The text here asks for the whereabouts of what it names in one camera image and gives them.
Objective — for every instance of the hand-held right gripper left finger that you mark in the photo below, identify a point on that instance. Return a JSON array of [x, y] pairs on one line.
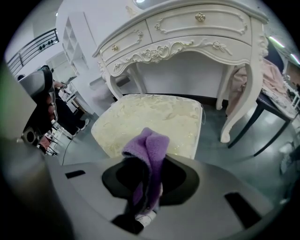
[[89, 187]]

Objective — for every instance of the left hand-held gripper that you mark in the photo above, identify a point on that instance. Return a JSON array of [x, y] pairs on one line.
[[39, 82]]

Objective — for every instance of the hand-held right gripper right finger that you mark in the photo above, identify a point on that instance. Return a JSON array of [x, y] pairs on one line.
[[211, 187]]

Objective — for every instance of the purple fleece cloth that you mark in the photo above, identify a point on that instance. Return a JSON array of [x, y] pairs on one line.
[[154, 150]]

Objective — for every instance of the cream upholstered stool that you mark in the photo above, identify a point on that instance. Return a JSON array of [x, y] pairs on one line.
[[152, 117]]

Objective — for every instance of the white carved dressing table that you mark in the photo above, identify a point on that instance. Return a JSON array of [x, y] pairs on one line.
[[201, 30]]

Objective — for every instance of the person's left hand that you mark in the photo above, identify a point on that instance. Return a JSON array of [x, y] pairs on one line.
[[51, 105]]

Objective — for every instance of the black balcony railing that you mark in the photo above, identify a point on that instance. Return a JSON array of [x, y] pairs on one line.
[[37, 38]]

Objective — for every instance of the white open bookshelf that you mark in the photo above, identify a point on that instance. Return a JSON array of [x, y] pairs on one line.
[[70, 47]]

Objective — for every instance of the person's white shoe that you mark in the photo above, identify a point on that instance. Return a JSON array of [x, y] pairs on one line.
[[146, 218]]

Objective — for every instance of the black chair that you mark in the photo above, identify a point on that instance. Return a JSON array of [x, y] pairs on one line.
[[272, 138]]

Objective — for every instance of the gold drawer knob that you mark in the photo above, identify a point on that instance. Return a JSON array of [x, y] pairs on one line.
[[114, 47], [200, 17]]

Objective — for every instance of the floral round chair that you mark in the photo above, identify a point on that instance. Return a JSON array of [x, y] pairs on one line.
[[279, 100]]

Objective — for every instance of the pink cloth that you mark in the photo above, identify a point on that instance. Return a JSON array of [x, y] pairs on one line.
[[272, 75]]

